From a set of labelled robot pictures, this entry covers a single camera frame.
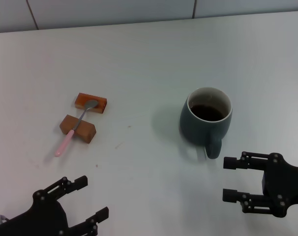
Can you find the glossy flat wooden block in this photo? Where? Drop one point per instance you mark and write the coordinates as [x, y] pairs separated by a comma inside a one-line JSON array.
[[80, 100]]

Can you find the grey ceramic cup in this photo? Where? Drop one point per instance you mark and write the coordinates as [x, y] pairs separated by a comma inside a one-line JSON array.
[[195, 127]]

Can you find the dark coffee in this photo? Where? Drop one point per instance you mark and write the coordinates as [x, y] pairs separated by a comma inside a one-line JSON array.
[[208, 113]]

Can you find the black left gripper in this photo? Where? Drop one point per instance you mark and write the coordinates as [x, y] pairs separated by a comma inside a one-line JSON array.
[[40, 216]]

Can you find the matte wooden spoon rest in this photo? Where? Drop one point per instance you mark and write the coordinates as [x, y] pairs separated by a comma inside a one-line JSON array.
[[86, 130]]

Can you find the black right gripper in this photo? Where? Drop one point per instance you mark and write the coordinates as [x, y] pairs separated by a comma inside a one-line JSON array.
[[284, 184]]

